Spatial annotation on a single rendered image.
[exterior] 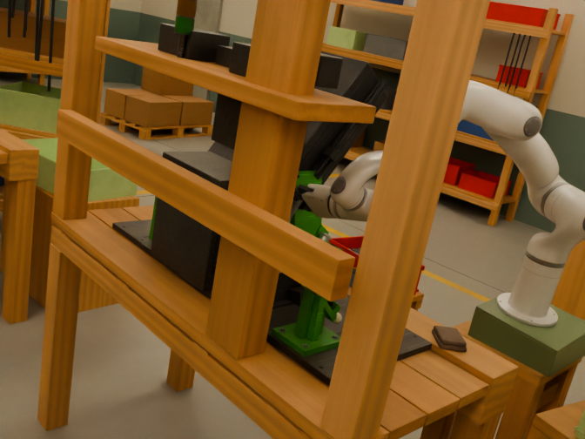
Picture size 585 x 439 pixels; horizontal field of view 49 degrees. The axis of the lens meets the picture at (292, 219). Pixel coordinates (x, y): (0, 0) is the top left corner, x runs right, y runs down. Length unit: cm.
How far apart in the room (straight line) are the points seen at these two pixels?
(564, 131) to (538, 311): 534
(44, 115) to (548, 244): 325
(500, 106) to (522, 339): 72
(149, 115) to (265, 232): 651
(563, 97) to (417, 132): 626
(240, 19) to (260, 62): 878
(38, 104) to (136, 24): 796
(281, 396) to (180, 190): 56
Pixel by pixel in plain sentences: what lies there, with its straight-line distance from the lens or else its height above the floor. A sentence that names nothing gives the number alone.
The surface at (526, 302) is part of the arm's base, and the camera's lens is 213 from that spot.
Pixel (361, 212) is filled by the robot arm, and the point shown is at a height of 126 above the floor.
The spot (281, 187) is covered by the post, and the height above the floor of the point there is 132.
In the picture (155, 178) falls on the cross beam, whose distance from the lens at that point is 176.
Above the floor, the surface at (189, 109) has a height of 35.
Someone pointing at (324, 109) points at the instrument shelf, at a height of 153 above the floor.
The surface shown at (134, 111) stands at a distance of 801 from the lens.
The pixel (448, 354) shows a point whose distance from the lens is 189.
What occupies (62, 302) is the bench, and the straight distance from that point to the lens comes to 255.
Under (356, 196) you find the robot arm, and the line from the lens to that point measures 164.
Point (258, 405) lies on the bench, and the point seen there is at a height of 82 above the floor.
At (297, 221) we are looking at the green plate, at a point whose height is 113.
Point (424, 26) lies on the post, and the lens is 120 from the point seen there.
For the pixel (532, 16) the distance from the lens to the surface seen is 700.
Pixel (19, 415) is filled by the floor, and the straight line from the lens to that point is 293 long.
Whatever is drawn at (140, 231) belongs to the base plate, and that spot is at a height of 90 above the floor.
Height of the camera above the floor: 170
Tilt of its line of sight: 17 degrees down
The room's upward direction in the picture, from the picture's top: 11 degrees clockwise
